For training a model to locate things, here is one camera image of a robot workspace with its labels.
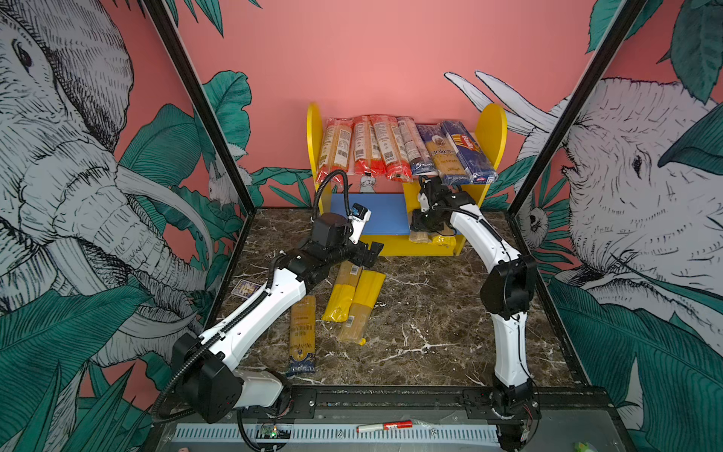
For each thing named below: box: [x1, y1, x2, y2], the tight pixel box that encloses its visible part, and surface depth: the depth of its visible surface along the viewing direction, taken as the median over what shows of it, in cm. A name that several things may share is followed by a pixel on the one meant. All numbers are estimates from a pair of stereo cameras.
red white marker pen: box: [355, 419, 414, 434], surface depth 72 cm
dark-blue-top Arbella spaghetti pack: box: [416, 122, 470, 186], surface depth 76 cm
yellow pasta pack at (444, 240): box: [432, 234, 457, 248], surface depth 92 cm
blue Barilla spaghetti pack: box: [442, 120, 499, 185], surface depth 75 cm
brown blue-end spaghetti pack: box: [289, 295, 317, 376], surface depth 85 cm
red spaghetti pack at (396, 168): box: [369, 114, 413, 183], surface depth 76 cm
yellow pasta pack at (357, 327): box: [338, 268, 387, 346], surface depth 91 cm
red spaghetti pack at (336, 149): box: [316, 116, 354, 186], surface depth 79 cm
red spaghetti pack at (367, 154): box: [353, 115, 387, 178], surface depth 77 cm
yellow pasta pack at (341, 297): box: [321, 259, 364, 323], surface depth 94 cm
